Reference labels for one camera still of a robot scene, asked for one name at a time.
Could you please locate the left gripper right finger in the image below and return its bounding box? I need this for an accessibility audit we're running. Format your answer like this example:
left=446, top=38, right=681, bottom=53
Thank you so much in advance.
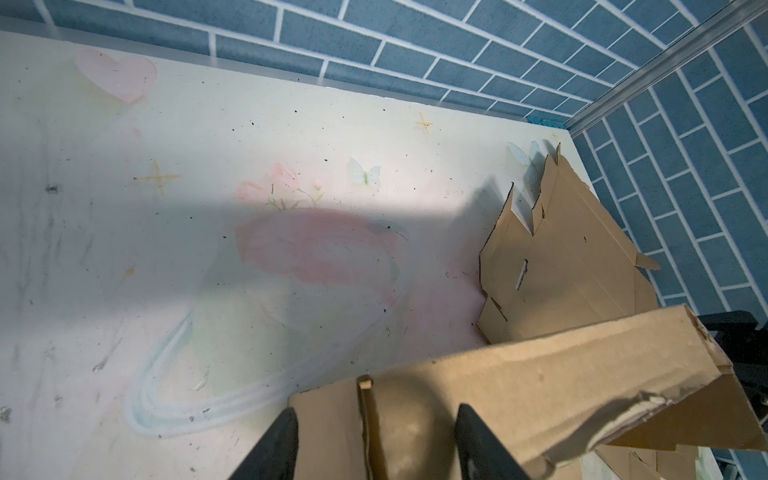
left=454, top=403, right=530, bottom=480

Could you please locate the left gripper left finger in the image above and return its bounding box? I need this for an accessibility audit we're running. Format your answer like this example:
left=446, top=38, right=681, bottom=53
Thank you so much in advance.
left=229, top=407, right=299, bottom=480

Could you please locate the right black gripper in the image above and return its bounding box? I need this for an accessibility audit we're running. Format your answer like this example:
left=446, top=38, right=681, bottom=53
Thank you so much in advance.
left=699, top=310, right=767, bottom=420

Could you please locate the right aluminium corner post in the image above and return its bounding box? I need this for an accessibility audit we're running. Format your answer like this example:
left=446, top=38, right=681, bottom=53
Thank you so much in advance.
left=566, top=1, right=767, bottom=136

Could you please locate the brown cardboard box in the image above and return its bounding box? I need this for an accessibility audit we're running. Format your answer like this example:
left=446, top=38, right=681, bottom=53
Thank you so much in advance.
left=289, top=305, right=767, bottom=479
left=477, top=153, right=660, bottom=343

